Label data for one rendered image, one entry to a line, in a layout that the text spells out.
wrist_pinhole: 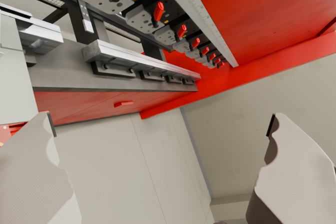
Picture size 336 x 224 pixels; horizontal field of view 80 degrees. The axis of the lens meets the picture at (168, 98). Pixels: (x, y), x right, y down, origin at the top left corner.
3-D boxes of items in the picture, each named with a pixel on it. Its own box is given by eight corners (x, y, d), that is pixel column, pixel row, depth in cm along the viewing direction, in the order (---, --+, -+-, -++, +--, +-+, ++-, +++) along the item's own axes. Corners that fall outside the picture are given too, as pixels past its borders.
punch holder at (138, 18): (123, 22, 63) (169, -6, 56) (115, -2, 63) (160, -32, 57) (147, 35, 76) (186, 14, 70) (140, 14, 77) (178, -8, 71)
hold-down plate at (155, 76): (141, 79, 125) (145, 77, 123) (138, 71, 125) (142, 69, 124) (161, 82, 152) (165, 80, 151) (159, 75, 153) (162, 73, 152)
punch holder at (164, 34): (153, 38, 81) (190, 18, 75) (146, 19, 82) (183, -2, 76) (168, 46, 95) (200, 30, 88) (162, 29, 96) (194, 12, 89)
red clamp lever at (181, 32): (188, 30, 74) (179, 42, 83) (184, 20, 74) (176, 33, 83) (183, 30, 73) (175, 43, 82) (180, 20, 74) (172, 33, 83)
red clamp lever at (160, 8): (165, 9, 55) (158, 27, 65) (161, -4, 56) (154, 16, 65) (159, 10, 55) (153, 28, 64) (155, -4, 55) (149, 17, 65)
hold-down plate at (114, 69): (93, 74, 88) (98, 71, 87) (90, 62, 88) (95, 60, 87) (131, 78, 115) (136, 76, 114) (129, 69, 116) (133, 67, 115)
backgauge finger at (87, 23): (73, 29, 70) (83, 22, 68) (54, -37, 73) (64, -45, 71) (98, 37, 81) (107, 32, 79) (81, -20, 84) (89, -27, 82)
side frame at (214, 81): (141, 119, 275) (343, 49, 187) (123, 61, 284) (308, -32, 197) (150, 117, 298) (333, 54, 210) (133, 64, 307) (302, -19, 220)
